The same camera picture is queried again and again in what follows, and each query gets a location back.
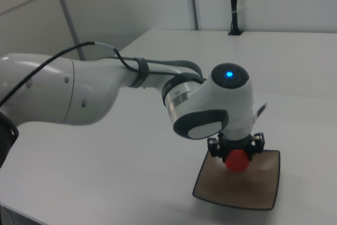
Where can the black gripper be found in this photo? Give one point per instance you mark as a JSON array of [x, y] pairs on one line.
[[235, 144]]

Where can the red apple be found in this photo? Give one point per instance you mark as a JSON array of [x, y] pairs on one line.
[[237, 161]]

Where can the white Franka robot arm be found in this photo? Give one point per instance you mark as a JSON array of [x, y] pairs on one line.
[[79, 90]]

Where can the square brown ceramic plate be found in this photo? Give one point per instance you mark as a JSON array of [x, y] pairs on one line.
[[237, 190]]

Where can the black pole with base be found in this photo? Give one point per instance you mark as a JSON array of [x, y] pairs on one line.
[[234, 6]]

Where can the grey metal frame post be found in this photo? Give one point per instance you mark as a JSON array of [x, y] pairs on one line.
[[68, 14], [193, 1]]

